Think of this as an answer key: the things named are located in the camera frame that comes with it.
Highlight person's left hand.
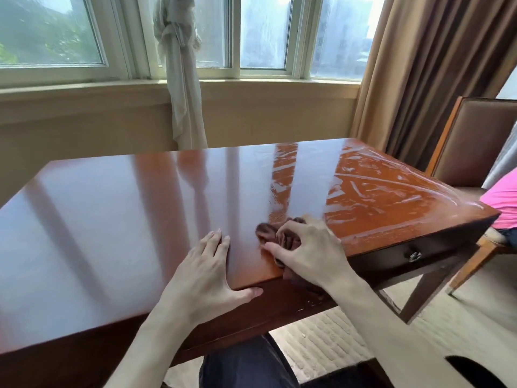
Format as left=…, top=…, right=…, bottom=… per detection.
left=161, top=228, right=264, bottom=324

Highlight person's right hand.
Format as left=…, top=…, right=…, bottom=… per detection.
left=263, top=216, right=359, bottom=290

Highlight brown cleaning cloth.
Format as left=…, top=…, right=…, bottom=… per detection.
left=255, top=216, right=324, bottom=296

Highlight person's left forearm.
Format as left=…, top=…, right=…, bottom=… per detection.
left=103, top=297, right=192, bottom=388

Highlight person's right forearm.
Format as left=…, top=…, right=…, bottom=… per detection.
left=323, top=274, right=466, bottom=388

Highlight person's left leg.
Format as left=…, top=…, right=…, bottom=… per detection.
left=199, top=334, right=300, bottom=388

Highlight person's leg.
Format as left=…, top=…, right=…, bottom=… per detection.
left=199, top=334, right=300, bottom=388
left=444, top=355, right=510, bottom=388

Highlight glossy brown wooden table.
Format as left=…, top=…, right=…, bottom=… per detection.
left=0, top=137, right=502, bottom=388

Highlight white tied sheer curtain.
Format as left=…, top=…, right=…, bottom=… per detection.
left=152, top=0, right=209, bottom=151

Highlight beige window sill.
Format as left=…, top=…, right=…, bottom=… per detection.
left=0, top=78, right=361, bottom=126

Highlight wooden chair brown upholstery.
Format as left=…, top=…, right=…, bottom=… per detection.
left=424, top=96, right=517, bottom=298

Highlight white framed window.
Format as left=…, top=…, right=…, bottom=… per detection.
left=0, top=0, right=389, bottom=84

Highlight person's right leg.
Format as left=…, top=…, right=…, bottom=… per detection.
left=444, top=355, right=510, bottom=388

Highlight brown drape curtain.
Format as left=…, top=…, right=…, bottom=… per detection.
left=349, top=0, right=517, bottom=172

